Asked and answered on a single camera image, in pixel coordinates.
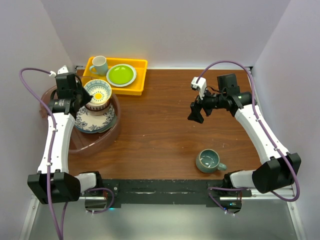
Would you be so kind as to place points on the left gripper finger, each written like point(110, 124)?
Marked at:
point(81, 91)
point(82, 100)

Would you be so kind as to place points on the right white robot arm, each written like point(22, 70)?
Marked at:
point(278, 165)

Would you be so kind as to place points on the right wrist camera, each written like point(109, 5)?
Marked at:
point(199, 84)

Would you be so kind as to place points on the yellow rim blue bowl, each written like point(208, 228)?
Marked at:
point(100, 90)

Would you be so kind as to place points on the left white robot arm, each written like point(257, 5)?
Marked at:
point(52, 183)

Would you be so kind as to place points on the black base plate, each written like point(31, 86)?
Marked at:
point(173, 192)

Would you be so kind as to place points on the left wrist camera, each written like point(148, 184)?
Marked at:
point(63, 70)

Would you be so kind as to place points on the pale green white mug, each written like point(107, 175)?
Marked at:
point(99, 66)

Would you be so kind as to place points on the white bowl orange rim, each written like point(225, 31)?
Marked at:
point(97, 107)

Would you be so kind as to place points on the lime green plate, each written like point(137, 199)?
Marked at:
point(121, 75)

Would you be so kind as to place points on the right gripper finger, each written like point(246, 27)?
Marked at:
point(195, 114)
point(208, 110)

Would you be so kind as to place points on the green rim lettered plate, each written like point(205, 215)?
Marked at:
point(102, 130)

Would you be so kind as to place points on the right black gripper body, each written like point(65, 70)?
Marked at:
point(215, 101)

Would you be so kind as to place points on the dark floral plate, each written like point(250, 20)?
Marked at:
point(88, 122)

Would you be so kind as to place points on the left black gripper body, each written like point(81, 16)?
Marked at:
point(76, 92)

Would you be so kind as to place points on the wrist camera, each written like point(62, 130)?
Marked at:
point(63, 70)
point(199, 84)

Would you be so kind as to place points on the red patterned bowl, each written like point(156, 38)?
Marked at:
point(97, 112)

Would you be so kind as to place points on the teal ceramic mug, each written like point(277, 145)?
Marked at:
point(208, 161)

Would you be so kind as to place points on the clear pink plastic bin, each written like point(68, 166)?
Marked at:
point(85, 144)

